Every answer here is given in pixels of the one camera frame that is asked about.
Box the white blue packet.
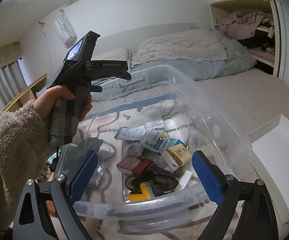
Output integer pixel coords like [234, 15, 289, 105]
[138, 127, 185, 153]

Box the black strap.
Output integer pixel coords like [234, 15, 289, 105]
[125, 164, 178, 193]

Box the clear plastic case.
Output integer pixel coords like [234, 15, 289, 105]
[146, 120, 165, 131]

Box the beige textured pillow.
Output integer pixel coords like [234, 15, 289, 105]
[94, 48, 133, 66]
[135, 28, 229, 66]

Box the grey curtain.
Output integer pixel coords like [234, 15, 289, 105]
[0, 61, 28, 116]

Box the white card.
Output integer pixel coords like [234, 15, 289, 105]
[178, 170, 193, 190]

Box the white teal tube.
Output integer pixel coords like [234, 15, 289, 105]
[114, 127, 148, 141]

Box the wooden shelf unit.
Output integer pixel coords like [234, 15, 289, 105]
[1, 73, 47, 113]

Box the white headboard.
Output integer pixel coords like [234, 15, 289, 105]
[94, 22, 198, 56]

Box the small clear plastic bag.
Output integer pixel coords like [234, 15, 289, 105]
[89, 161, 109, 188]

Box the grey duvet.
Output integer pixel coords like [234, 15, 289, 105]
[129, 36, 257, 81]

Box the person's left hand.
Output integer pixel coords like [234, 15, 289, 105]
[33, 84, 93, 125]

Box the cream closet shelf unit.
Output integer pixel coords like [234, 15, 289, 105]
[209, 0, 280, 77]

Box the white paper bag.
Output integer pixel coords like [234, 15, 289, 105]
[54, 15, 76, 46]

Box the beige snack packet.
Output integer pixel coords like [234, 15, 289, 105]
[165, 146, 192, 167]

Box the clear plastic storage bin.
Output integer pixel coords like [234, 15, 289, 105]
[54, 64, 253, 233]

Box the yellow plastic item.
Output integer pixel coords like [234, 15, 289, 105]
[128, 182, 152, 203]

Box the beige bed sheet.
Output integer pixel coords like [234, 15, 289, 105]
[197, 69, 289, 143]

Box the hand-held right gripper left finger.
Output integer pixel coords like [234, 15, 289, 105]
[12, 150, 98, 240]

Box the white shallow box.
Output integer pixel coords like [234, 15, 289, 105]
[249, 114, 289, 221]

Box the pink clothes pile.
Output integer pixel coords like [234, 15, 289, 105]
[216, 11, 275, 41]

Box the red box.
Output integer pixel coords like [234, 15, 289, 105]
[116, 155, 153, 175]

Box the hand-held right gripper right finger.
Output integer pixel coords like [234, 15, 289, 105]
[192, 150, 277, 240]

